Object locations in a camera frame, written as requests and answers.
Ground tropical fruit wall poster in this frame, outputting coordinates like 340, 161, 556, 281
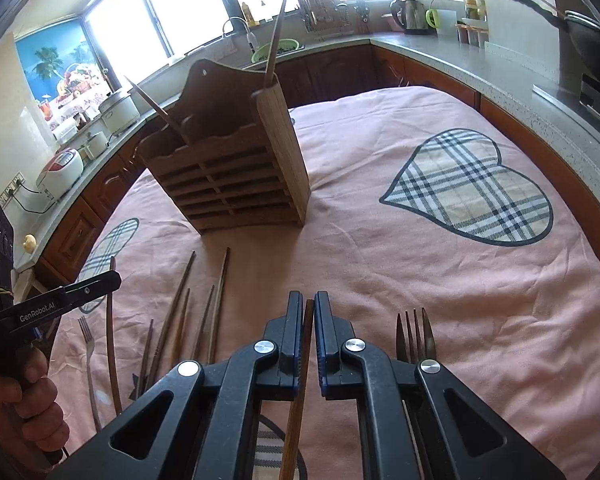
14, 22, 115, 137

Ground black wok with lid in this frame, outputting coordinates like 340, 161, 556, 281
490, 0, 600, 85

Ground wooden utensil holder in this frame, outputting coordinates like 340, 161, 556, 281
136, 59, 312, 235

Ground white cutting board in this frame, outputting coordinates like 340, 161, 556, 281
436, 8, 460, 39

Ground kitchen window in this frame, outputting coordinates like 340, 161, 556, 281
82, 0, 481, 72

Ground white slow cooker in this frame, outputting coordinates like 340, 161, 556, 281
99, 89, 142, 137

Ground metal fork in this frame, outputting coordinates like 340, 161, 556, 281
396, 308, 437, 364
77, 316, 104, 432

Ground sink faucet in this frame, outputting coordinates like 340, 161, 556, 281
222, 16, 257, 52

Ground knife block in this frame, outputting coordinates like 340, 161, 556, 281
355, 0, 374, 34

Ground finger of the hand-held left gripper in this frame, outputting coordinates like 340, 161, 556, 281
59, 270, 122, 309

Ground green colander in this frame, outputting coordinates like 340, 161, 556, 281
251, 38, 301, 64

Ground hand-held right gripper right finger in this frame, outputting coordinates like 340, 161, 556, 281
315, 290, 567, 480

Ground small white pot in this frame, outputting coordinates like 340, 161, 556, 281
81, 131, 111, 162

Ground long wooden chopstick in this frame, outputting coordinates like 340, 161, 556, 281
106, 256, 123, 416

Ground pink heart-print tablecloth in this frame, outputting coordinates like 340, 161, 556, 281
47, 85, 600, 480

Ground person's left hand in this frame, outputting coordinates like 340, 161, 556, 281
0, 347, 71, 457

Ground dish drying rack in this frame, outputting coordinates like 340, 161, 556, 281
295, 0, 356, 39

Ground grey kitchen countertop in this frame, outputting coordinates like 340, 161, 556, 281
10, 30, 600, 273

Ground spice jar set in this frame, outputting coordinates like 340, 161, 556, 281
455, 20, 487, 49

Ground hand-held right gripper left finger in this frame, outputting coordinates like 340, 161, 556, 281
45, 290, 304, 480

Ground white and red rice cooker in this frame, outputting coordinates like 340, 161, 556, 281
36, 149, 85, 194

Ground wall power outlet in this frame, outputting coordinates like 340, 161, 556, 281
0, 172, 26, 202

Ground rice cooker power cable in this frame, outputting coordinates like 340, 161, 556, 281
14, 189, 48, 214

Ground steel electric kettle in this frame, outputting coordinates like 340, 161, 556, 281
390, 0, 429, 36

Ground utensils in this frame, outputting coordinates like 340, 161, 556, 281
264, 0, 291, 88

